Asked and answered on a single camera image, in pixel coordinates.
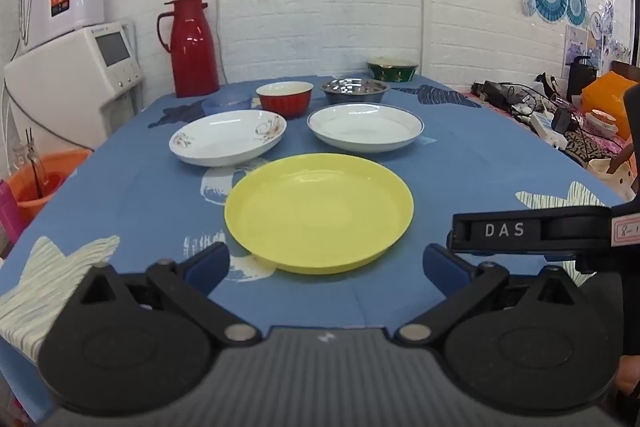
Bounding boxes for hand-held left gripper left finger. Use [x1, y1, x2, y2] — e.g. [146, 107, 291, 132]
[64, 243, 262, 348]

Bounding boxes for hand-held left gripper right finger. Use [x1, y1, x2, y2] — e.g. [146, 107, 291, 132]
[397, 244, 584, 344]

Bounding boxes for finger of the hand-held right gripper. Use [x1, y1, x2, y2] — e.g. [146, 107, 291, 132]
[446, 205, 614, 259]

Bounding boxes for yellow plastic plate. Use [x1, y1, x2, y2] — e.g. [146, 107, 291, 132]
[224, 153, 415, 276]

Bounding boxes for stainless steel bowl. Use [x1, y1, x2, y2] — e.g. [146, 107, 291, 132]
[320, 78, 390, 106]

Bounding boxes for person's right forearm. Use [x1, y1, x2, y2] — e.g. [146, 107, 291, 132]
[614, 354, 640, 410]

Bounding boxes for small stacked bowls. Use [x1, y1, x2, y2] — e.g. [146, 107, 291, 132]
[585, 110, 619, 138]

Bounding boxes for person's right hand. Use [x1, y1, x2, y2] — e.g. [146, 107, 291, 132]
[607, 145, 633, 176]

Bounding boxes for white polka dot bag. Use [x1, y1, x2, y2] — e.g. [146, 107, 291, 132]
[587, 157, 637, 200]

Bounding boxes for white power strip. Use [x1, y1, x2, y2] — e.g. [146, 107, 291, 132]
[530, 113, 569, 148]

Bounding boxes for blue printed tablecloth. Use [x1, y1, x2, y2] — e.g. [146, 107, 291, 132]
[0, 74, 626, 410]

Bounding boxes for leopard print cloth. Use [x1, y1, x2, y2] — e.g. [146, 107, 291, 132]
[564, 129, 626, 168]

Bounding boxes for black power adapter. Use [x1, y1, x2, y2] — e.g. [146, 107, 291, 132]
[551, 107, 577, 134]

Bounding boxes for white floral plate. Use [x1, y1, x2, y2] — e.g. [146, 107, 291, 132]
[168, 110, 288, 168]

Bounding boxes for black electronic device pile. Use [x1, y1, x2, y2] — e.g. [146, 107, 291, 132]
[472, 79, 522, 108]

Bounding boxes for white blue-rimmed plate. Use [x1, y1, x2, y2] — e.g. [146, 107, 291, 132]
[306, 103, 425, 154]

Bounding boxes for translucent blue plastic bowl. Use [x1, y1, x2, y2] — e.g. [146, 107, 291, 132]
[201, 91, 253, 116]

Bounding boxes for black cylindrical container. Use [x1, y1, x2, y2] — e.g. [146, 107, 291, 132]
[565, 56, 599, 106]

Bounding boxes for orange bag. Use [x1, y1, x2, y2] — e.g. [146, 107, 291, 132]
[580, 72, 640, 140]

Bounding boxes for red ceramic bowl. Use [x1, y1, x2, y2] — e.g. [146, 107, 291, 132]
[256, 82, 314, 118]

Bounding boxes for orange plastic bucket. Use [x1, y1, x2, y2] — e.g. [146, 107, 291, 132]
[8, 149, 93, 224]

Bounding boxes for green patterned bowl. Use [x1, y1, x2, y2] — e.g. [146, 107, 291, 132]
[367, 58, 419, 84]

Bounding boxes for glass bottle with sticks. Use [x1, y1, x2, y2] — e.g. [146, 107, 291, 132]
[22, 128, 52, 198]

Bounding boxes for red thermos jug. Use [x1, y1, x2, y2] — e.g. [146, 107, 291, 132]
[157, 0, 221, 98]

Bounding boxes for white appliance with screen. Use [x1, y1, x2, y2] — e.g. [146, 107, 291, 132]
[4, 21, 146, 152]

